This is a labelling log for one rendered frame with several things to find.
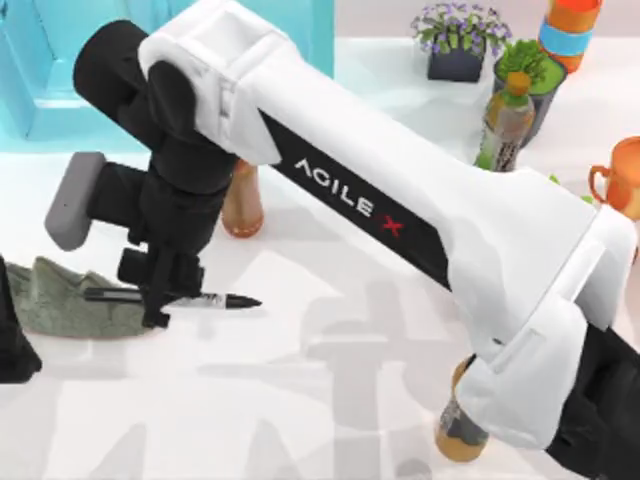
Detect black marker pen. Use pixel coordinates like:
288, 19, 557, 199
83, 286, 264, 312

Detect green cloth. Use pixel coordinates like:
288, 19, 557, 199
6, 256, 153, 342

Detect pale grey rounded box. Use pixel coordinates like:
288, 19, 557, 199
43, 151, 107, 252

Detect amber bottle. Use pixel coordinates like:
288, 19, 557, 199
219, 158, 266, 239

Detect green bottle with orange cap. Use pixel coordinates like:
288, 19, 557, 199
473, 71, 537, 174

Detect purple flowers in black pot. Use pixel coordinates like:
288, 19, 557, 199
409, 1, 514, 84

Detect small green thing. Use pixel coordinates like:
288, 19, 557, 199
548, 171, 597, 205

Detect green plant in dark pot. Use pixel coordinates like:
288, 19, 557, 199
491, 39, 572, 137

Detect orange cup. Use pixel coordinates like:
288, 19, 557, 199
586, 135, 640, 222

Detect orange and blue bottle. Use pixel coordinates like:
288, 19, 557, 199
536, 0, 602, 74

